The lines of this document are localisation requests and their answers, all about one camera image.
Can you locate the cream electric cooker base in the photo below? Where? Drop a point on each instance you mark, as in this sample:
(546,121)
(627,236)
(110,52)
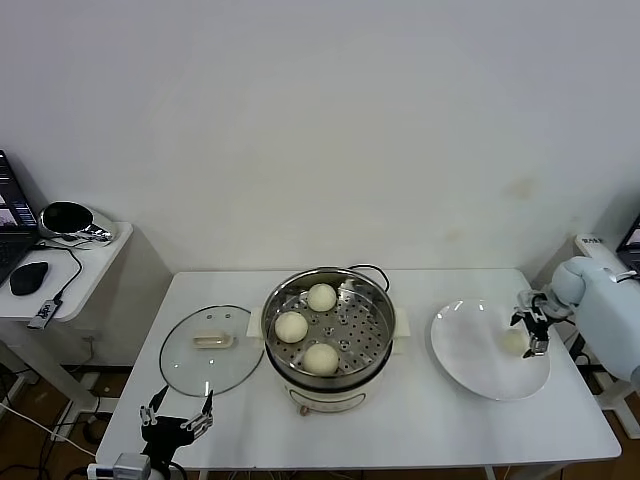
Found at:
(325,395)

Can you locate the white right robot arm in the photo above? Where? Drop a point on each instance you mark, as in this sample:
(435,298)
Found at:
(610,320)

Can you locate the glass pot lid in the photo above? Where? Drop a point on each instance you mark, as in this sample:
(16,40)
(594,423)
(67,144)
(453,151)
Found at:
(220,365)

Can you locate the black laptop bright screen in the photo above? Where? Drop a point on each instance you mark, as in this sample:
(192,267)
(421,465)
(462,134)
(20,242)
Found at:
(10,240)

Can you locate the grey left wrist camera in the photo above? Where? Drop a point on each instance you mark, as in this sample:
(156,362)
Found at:
(131,466)

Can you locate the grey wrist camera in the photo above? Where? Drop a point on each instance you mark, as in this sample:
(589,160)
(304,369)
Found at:
(131,466)
(525,298)

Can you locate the black laptop pink screen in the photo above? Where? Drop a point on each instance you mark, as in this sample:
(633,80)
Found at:
(631,240)

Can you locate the stainless steel steamer pot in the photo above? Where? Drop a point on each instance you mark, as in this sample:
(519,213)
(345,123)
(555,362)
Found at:
(360,345)

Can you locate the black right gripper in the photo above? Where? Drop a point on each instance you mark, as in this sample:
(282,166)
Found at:
(542,320)

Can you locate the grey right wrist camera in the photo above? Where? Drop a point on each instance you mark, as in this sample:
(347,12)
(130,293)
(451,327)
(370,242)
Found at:
(525,298)

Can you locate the black computer mouse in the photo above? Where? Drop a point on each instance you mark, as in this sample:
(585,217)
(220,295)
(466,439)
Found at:
(29,277)

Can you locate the grey usb dongle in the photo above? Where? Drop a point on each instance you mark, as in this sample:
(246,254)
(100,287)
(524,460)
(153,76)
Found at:
(45,312)

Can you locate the small printed table label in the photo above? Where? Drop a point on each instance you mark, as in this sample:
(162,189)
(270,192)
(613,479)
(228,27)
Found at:
(592,240)

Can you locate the white round plate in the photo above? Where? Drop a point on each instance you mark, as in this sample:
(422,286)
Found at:
(475,360)

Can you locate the white steamed baozi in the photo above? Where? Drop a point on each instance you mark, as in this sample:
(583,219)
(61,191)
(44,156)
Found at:
(320,359)
(320,297)
(514,342)
(290,326)

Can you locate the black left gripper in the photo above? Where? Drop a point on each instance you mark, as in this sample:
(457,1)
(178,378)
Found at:
(167,435)

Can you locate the white side table rounded top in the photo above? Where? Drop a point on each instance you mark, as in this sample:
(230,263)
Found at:
(95,270)

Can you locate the white side table with label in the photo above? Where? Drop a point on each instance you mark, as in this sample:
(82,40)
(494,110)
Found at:
(597,248)

